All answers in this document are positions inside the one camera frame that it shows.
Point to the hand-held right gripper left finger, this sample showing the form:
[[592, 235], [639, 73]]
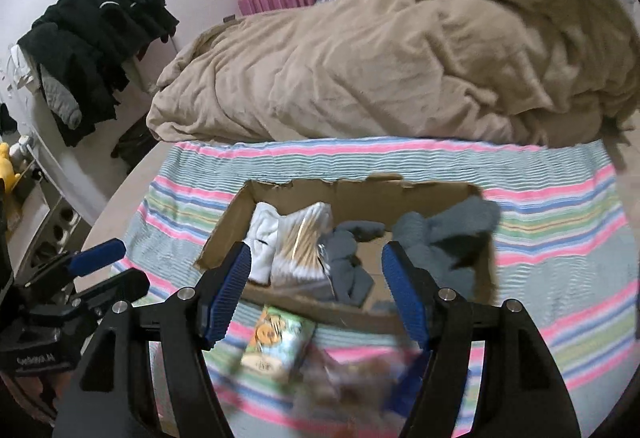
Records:
[[227, 285]]

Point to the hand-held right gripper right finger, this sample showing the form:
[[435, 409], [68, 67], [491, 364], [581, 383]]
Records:
[[402, 290]]

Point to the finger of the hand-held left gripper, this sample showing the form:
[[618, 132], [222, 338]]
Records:
[[100, 252], [117, 283]]

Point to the cardboard box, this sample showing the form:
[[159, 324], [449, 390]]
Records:
[[360, 278]]

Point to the grey sock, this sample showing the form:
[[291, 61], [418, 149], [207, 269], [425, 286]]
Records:
[[350, 263], [445, 238]]

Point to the white sock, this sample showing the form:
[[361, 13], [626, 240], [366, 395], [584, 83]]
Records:
[[264, 243]]

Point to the grey shelf unit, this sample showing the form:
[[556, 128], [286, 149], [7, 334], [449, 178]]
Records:
[[47, 223]]

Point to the green cartoon tissue pack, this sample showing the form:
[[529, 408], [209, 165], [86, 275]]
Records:
[[275, 338]]

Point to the pack of cotton swabs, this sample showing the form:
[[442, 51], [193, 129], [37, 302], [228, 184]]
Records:
[[304, 250]]

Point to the blue item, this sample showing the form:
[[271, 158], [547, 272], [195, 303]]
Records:
[[405, 383]]

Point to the blurred brown item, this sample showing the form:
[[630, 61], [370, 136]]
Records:
[[345, 380]]

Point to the dark cloth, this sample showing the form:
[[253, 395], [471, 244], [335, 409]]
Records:
[[131, 143]]

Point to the yellow plush toy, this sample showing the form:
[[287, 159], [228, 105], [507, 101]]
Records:
[[6, 168]]

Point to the striped bed sheet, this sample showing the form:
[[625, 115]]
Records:
[[545, 248]]

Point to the pile of dark clothes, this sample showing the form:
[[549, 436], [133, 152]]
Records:
[[95, 38]]

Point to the beige blanket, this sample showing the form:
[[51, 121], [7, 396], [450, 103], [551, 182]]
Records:
[[400, 58]]

